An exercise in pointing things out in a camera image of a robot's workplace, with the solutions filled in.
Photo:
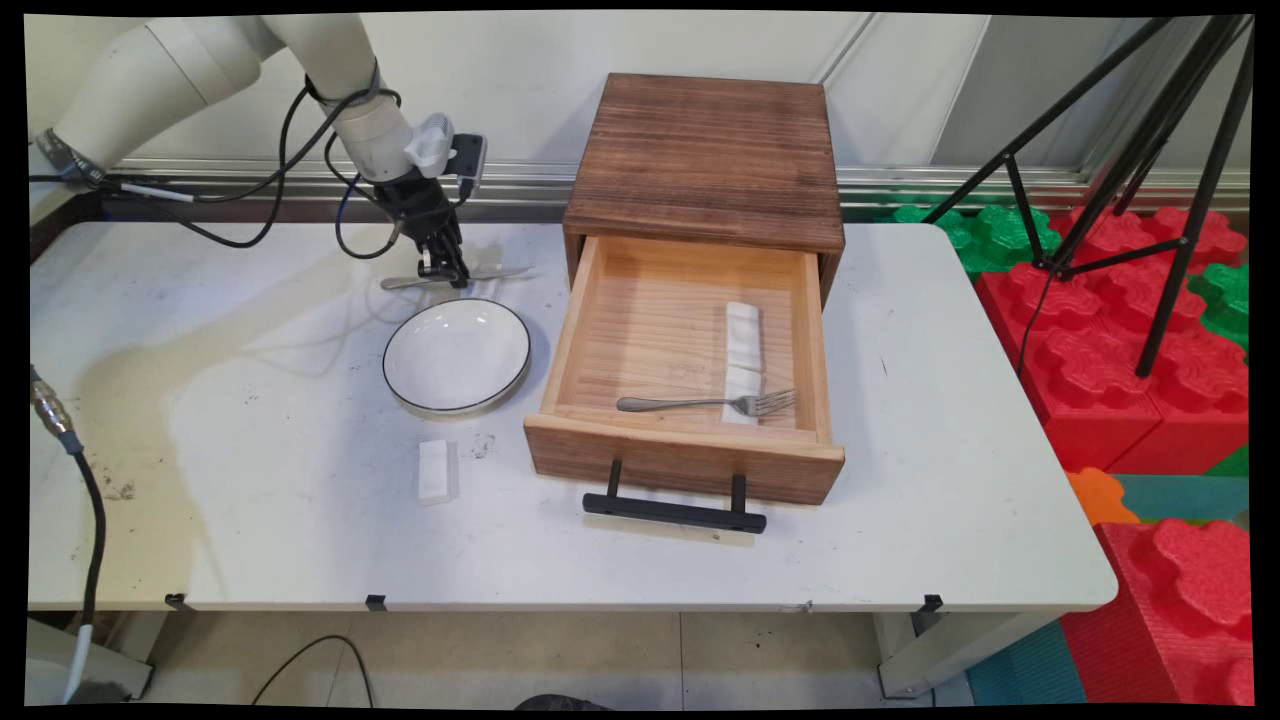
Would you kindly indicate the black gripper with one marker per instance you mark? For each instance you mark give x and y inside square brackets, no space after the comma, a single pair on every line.
[420,205]

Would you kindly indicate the silver serrated table knife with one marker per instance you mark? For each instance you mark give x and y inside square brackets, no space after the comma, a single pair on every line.
[500,271]

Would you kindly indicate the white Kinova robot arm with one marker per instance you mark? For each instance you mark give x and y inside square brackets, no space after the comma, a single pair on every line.
[180,70]

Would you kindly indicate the white plate with dark rim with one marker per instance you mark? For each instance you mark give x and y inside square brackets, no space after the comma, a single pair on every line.
[455,355]

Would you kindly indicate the light wooden drawer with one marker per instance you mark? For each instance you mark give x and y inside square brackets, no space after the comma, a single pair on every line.
[650,330]

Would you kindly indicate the silver metal fork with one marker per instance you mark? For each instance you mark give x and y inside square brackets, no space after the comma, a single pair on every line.
[670,404]

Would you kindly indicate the dark brown wooden cabinet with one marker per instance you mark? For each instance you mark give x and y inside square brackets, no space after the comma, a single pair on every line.
[700,150]

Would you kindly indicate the green foam block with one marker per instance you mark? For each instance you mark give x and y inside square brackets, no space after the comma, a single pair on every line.
[990,235]
[1225,300]

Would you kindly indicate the white table leg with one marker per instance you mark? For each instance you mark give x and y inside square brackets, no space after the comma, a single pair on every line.
[60,660]
[940,650]

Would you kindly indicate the large red foam block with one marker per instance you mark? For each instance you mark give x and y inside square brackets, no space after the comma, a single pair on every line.
[1090,360]

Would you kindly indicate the orange foam piece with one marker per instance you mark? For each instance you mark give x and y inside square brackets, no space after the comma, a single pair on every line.
[1098,498]

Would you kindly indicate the teal foam mat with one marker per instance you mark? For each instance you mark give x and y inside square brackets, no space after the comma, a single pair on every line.
[1185,500]

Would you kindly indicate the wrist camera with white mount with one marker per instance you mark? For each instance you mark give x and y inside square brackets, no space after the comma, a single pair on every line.
[450,150]

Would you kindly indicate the aluminium wall rail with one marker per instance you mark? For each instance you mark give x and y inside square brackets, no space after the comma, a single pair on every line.
[900,185]

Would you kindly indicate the black camera tripod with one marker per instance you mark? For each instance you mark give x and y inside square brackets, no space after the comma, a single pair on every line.
[1195,200]

